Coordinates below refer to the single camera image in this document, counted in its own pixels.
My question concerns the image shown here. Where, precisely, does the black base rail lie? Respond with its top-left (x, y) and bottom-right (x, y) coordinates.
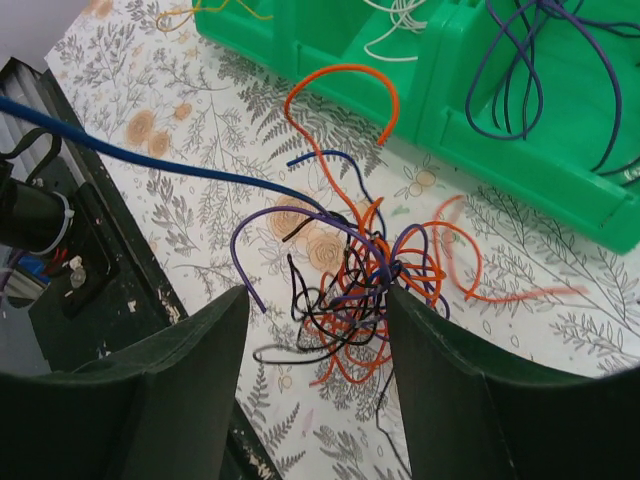
top-left (0, 57), bottom-right (276, 480)

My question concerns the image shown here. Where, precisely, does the blue wire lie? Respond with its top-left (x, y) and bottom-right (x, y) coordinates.
top-left (0, 94), bottom-right (331, 219)

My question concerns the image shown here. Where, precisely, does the coloured wire bundle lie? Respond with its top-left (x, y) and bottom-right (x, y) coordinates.
top-left (232, 63), bottom-right (591, 480)

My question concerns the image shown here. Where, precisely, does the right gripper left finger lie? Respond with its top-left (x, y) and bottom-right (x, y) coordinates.
top-left (1, 286), bottom-right (250, 479)

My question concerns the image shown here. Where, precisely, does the green compartment tray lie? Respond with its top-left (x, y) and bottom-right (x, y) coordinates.
top-left (195, 1), bottom-right (639, 253)

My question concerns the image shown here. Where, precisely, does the yellow wire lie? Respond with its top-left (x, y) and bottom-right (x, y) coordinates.
top-left (155, 0), bottom-right (275, 34)

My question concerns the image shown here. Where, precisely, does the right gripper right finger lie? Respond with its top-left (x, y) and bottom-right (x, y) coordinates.
top-left (387, 287), bottom-right (639, 479)

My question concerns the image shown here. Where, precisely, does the white wire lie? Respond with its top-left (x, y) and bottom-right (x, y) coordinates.
top-left (360, 0), bottom-right (431, 64)

